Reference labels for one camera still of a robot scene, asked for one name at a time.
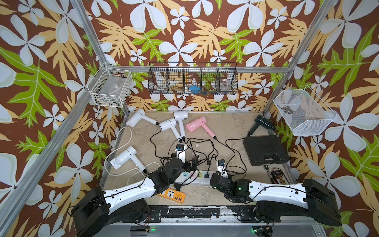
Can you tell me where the white multicolour power strip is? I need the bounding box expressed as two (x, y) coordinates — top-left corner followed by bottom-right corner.
(175, 170), (215, 186)

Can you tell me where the black dryer power cable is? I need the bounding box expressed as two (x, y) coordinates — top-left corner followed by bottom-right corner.
(204, 137), (255, 179)

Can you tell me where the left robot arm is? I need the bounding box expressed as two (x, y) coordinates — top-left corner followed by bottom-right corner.
(72, 156), (198, 237)

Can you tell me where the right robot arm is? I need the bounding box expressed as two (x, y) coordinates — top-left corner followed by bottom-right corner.
(210, 171), (342, 227)

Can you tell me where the black plug on orange strip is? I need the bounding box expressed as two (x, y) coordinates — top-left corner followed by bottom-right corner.
(174, 183), (182, 191)

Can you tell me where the orange power strip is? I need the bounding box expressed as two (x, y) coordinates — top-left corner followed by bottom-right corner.
(158, 188), (186, 203)

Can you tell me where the pink hair dryer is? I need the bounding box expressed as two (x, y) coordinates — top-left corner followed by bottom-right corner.
(185, 116), (217, 140)

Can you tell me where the white hair dryer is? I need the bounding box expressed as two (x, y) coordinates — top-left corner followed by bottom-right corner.
(126, 109), (159, 127)
(174, 111), (189, 139)
(110, 146), (148, 174)
(159, 118), (183, 143)

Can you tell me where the ratchet wrench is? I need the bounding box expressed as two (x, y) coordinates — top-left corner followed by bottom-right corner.
(263, 165), (276, 184)

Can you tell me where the black plastic tool case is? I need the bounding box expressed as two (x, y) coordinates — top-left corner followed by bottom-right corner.
(243, 135), (290, 166)

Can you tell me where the white hair dryer near left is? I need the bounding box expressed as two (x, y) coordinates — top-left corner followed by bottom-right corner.
(110, 146), (148, 174)

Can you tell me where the white hair dryer far left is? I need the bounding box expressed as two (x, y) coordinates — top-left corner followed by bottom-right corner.
(126, 109), (159, 127)

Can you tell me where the black hair dryer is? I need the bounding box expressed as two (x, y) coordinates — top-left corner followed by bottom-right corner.
(247, 115), (276, 137)

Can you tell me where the blue object in basket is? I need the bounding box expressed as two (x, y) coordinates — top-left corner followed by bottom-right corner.
(189, 86), (201, 95)

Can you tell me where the metal clip in basket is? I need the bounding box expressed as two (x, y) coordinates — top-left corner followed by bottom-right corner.
(282, 106), (294, 115)

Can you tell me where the white mesh basket right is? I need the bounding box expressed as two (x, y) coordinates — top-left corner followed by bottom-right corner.
(273, 86), (338, 136)

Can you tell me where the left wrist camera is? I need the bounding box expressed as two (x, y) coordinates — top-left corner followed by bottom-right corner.
(176, 143), (187, 163)

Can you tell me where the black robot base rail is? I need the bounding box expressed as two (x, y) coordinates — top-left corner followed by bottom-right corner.
(149, 205), (265, 223)

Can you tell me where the black wire basket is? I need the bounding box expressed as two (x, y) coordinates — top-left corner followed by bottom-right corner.
(147, 62), (238, 95)

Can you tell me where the white wire basket left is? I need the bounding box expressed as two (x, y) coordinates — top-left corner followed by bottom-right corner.
(87, 64), (133, 108)

